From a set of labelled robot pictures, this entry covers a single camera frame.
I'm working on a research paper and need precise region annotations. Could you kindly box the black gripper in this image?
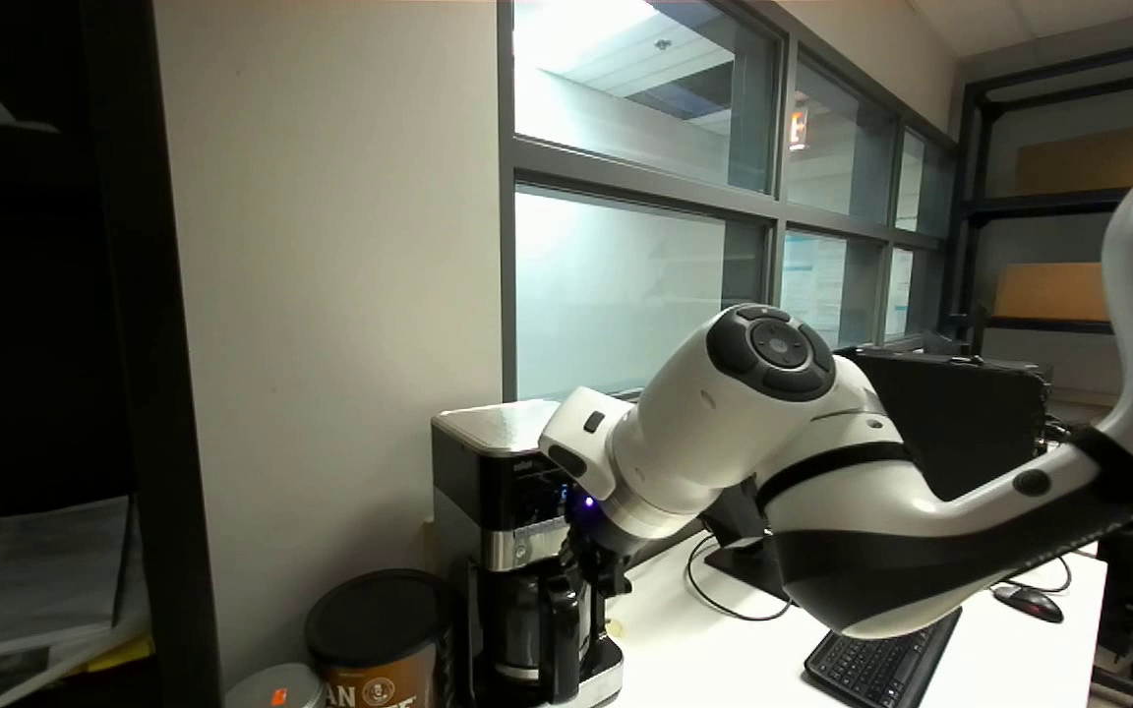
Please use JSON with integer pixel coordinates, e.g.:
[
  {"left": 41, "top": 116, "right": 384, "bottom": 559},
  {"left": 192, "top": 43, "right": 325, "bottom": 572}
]
[{"left": 570, "top": 517, "right": 638, "bottom": 639}]

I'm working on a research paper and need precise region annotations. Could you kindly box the glass coffee carafe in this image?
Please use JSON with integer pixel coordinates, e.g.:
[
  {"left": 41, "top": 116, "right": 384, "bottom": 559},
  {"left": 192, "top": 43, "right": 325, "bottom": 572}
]
[{"left": 477, "top": 572, "right": 594, "bottom": 708}]

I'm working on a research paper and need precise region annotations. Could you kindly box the black silver coffee machine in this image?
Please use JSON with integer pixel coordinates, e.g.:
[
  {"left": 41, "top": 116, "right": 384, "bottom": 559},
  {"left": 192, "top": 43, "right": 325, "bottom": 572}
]
[{"left": 427, "top": 399, "right": 638, "bottom": 708}]

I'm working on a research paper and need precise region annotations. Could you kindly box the brown coffee can black lid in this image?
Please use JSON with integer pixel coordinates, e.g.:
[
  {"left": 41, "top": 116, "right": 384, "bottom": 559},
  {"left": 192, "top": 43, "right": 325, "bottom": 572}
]
[{"left": 300, "top": 568, "right": 452, "bottom": 708}]

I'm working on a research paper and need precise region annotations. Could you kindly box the black keyboard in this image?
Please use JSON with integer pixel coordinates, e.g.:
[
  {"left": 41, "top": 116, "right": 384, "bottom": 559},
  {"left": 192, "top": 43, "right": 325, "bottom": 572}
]
[{"left": 799, "top": 605, "right": 966, "bottom": 708}]

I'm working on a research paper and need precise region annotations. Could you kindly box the large glass window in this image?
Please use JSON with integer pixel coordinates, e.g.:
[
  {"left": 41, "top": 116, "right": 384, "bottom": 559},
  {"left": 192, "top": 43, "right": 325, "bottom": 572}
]
[{"left": 494, "top": 0, "right": 963, "bottom": 407}]

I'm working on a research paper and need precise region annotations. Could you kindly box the black monitor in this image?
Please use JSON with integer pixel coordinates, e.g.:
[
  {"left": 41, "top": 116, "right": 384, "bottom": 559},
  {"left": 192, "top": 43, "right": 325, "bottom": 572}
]
[{"left": 836, "top": 337, "right": 1054, "bottom": 504}]

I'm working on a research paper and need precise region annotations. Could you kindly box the black computer mouse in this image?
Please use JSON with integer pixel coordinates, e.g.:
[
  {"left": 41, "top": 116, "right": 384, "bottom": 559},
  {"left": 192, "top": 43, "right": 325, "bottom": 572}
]
[{"left": 987, "top": 577, "right": 1070, "bottom": 630}]

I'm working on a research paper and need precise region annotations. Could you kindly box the small cardboard box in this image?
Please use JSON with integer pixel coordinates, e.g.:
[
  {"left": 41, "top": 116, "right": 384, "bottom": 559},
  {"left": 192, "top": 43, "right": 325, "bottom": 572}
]
[{"left": 987, "top": 256, "right": 1113, "bottom": 327}]

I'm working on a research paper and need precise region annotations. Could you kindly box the stack of papers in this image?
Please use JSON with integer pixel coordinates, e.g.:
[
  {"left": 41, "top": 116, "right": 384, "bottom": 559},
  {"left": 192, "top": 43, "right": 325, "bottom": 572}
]
[{"left": 0, "top": 491, "right": 158, "bottom": 675}]

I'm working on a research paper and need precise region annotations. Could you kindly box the black metal storage rack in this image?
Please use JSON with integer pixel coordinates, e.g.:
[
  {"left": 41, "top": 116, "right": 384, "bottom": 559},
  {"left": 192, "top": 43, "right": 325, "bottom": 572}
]
[{"left": 949, "top": 37, "right": 1133, "bottom": 401}]

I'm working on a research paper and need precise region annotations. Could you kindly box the black shelf unit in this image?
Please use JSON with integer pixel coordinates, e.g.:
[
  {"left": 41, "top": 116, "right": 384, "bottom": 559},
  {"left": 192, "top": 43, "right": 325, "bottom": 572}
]
[{"left": 0, "top": 0, "right": 222, "bottom": 708}]

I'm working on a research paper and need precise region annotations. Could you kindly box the long cardboard box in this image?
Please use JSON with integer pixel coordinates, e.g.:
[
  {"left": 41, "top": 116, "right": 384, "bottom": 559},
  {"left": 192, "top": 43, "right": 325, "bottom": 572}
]
[{"left": 1012, "top": 122, "right": 1133, "bottom": 202}]

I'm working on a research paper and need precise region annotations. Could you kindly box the thin black desk cable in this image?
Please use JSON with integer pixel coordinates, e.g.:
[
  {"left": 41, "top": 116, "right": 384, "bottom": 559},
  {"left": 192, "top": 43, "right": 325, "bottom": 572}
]
[{"left": 677, "top": 526, "right": 795, "bottom": 630}]

